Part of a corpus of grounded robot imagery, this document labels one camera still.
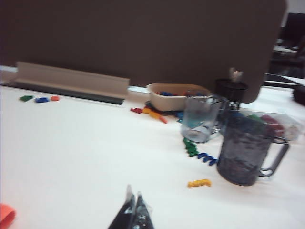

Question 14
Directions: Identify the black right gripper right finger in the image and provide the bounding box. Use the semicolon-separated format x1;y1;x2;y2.
131;190;156;229

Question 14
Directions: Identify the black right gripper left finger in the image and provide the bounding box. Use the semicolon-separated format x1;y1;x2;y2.
107;183;136;229

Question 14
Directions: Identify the orange microfibre cloth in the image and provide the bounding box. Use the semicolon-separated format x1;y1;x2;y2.
0;203;17;229

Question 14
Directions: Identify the pile of colourful letter magnets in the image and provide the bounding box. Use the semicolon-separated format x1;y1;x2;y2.
158;90;203;97

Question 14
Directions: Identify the dark filled measuring cup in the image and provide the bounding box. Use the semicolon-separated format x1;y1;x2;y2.
216;116;291;187

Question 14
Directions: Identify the clear glass pitcher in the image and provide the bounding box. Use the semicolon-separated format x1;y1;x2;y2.
181;89;224;144

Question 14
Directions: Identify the beige oval bowl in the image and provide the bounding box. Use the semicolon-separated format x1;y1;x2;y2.
145;83;214;112

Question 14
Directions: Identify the blue cylinder roll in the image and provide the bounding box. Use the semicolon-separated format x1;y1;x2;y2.
230;112;247;124

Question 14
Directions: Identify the green cylinder roll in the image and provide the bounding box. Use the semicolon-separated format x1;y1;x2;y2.
246;114;263;125

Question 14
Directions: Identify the black mesh pen holder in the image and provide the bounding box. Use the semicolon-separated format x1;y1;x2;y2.
215;78;248;111

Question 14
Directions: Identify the red cylinder roll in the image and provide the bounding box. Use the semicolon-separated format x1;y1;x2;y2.
261;114;285;136

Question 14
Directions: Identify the white pens bundle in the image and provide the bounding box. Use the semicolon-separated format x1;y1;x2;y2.
228;68;243;83

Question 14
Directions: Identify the clear plastic box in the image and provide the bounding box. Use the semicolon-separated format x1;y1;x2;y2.
238;111;303;143

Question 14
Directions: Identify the brown desk divider panel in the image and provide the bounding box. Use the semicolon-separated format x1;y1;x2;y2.
0;0;288;104

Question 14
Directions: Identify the dark cable slot frame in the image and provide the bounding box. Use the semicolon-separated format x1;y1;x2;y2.
1;81;126;105

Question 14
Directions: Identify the beige cable tray flap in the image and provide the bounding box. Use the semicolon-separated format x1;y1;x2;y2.
15;61;131;101

